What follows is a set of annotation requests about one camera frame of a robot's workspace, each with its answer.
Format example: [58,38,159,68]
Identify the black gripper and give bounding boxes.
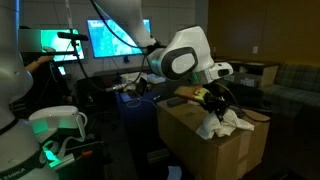
[199,90,235,123]

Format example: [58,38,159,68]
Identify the white towel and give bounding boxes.
[195,109,255,140]

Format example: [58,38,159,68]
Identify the large cardboard box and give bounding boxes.
[156,98,271,180]

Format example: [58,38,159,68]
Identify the flat black box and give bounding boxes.
[146,148,170,165]

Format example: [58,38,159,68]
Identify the wooden shelf cabinet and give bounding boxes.
[213,59,279,89]

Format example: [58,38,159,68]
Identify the green plaid sofa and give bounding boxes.
[259,64,320,119]

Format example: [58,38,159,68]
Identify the dark rectangular block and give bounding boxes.
[166,165,183,180]

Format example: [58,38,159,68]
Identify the clear plastic container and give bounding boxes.
[147,73,167,85]

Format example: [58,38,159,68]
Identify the open black laptop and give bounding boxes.
[119,77,148,104]

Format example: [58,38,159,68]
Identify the white crumpled bag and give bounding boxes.
[119,71,148,92]

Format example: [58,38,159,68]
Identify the low dark credenza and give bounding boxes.
[93,64,158,85]

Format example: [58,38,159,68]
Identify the dark office chair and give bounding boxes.
[76,75,118,113]

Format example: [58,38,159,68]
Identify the person in dark clothes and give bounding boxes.
[19,54,73,108]

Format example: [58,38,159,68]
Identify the thin white cable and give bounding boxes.
[125,96,158,110]

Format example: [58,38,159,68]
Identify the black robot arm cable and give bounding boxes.
[71,0,161,93]

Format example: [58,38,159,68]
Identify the large wall monitor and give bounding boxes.
[86,18,152,59]

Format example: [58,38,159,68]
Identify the black camera on tripod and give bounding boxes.
[56,31,90,58]

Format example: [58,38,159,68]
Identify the smaller wall monitor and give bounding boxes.
[39,28,86,63]

